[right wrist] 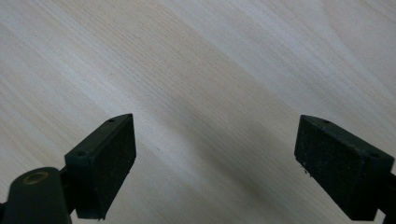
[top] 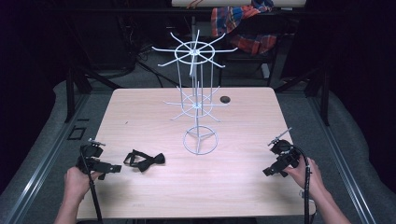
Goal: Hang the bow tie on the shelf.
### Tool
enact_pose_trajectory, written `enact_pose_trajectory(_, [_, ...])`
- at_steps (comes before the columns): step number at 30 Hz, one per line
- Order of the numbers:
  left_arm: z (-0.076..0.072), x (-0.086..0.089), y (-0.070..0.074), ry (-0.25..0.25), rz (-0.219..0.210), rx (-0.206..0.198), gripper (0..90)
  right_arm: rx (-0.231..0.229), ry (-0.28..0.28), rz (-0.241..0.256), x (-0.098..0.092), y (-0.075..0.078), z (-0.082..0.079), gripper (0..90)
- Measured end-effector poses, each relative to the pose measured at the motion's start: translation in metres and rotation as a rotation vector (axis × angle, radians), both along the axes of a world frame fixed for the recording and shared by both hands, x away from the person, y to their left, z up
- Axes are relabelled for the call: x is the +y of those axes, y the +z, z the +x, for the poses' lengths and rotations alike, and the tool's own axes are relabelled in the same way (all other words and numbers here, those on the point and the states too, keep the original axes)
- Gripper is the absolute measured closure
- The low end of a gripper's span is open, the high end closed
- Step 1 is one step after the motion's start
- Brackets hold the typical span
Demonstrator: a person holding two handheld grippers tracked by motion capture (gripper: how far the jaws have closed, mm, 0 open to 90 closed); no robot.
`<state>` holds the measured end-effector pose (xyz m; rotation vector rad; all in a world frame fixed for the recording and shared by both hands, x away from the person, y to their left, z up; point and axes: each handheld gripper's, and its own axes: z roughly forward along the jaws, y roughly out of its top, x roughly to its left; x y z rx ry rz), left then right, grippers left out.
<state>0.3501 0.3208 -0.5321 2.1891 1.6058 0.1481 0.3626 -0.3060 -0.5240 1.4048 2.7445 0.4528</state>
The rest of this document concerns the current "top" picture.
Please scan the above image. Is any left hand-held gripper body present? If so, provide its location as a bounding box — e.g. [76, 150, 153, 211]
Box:
[76, 138, 108, 175]

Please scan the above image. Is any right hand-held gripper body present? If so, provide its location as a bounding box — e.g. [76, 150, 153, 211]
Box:
[267, 127, 302, 171]

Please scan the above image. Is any person's left hand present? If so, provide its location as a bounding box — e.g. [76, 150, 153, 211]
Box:
[63, 166, 104, 201]

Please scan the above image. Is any person's right hand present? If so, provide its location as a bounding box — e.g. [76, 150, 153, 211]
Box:
[284, 156, 324, 201]

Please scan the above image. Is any black bow tie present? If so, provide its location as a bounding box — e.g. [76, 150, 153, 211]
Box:
[122, 148, 166, 174]

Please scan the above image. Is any black metal stand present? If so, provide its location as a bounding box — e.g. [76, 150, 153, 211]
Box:
[63, 60, 123, 124]
[274, 62, 332, 127]

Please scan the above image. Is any plaid cloth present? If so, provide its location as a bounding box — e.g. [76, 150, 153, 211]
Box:
[210, 0, 278, 57]

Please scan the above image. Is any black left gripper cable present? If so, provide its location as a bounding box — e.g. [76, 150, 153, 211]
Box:
[78, 148, 105, 224]

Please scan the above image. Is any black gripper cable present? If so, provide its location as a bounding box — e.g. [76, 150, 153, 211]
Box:
[78, 148, 105, 224]
[290, 144, 313, 224]

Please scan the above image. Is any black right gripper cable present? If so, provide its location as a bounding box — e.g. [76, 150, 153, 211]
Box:
[290, 144, 313, 224]

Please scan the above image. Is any aluminium floor rail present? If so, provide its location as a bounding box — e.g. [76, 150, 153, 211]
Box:
[2, 92, 92, 224]
[307, 94, 378, 224]

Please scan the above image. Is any white wire hook rack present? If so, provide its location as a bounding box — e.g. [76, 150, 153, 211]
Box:
[151, 29, 239, 156]

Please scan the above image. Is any black metal chair frame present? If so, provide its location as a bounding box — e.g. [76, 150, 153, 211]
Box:
[217, 46, 281, 88]

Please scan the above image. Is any black floor cable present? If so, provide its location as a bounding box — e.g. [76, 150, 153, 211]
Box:
[134, 46, 180, 89]

